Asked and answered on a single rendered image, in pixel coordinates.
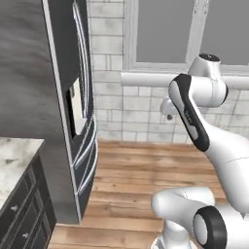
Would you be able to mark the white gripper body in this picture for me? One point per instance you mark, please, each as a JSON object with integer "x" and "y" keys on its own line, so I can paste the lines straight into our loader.
{"x": 166, "y": 107}

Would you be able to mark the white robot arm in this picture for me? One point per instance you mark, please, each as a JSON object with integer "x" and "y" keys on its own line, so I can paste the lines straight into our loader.
{"x": 230, "y": 162}

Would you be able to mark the dark steel fridge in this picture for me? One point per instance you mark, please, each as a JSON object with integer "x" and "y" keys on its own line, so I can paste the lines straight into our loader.
{"x": 29, "y": 81}

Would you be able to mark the white framed window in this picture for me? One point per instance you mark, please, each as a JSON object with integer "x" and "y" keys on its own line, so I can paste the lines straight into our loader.
{"x": 168, "y": 32}

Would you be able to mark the dark base cabinet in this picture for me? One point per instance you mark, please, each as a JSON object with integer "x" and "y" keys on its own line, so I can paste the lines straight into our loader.
{"x": 39, "y": 207}

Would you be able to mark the dark cabinet drawer front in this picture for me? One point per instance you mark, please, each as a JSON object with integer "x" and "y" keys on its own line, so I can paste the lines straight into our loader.
{"x": 32, "y": 223}
{"x": 19, "y": 197}

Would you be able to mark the silver drawer knob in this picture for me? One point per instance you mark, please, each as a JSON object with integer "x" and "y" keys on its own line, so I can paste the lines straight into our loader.
{"x": 25, "y": 235}
{"x": 14, "y": 208}

